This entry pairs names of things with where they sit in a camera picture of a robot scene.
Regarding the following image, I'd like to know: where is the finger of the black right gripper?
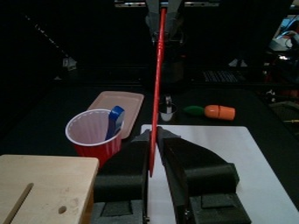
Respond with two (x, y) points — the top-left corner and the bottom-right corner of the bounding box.
(144, 0), (161, 30)
(166, 0), (184, 30)

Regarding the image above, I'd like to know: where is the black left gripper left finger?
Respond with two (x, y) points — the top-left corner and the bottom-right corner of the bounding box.
(89, 129), (152, 224)

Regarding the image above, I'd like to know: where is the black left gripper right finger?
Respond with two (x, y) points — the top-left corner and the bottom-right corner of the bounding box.
(156, 125), (252, 224)

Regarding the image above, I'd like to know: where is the red toy knife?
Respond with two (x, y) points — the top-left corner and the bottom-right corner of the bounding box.
(148, 7), (168, 179)

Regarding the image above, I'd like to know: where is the white cutting board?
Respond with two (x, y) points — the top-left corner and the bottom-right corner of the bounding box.
(138, 124), (299, 224)

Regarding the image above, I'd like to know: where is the pink rectangular plate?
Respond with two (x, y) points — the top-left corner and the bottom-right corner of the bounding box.
(86, 90), (145, 140)

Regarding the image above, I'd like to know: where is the red plastic cup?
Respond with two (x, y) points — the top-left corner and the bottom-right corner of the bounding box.
(63, 108), (126, 169)

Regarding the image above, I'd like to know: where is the wooden box with red base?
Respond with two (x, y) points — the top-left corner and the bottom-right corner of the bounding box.
(0, 154), (99, 224)

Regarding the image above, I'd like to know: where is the blue toy utensil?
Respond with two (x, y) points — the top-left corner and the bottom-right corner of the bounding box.
(103, 105), (126, 141)

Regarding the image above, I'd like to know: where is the small white cup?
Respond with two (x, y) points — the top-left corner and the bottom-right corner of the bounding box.
(157, 94), (178, 123)

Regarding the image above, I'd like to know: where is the orange toy carrot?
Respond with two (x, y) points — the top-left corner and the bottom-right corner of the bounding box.
(181, 104), (237, 122)

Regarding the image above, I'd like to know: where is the white room equipment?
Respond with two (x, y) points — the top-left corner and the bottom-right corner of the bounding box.
(266, 14), (299, 60)

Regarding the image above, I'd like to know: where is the aluminium frame rail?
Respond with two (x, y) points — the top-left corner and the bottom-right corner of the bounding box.
(114, 0), (220, 8)

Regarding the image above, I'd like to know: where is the grey frame corner clamp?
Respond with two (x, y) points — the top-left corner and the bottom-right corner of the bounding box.
(228, 58), (248, 68)
(61, 56), (78, 71)

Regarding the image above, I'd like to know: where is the thin frame cord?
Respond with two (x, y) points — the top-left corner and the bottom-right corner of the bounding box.
(22, 14), (70, 60)

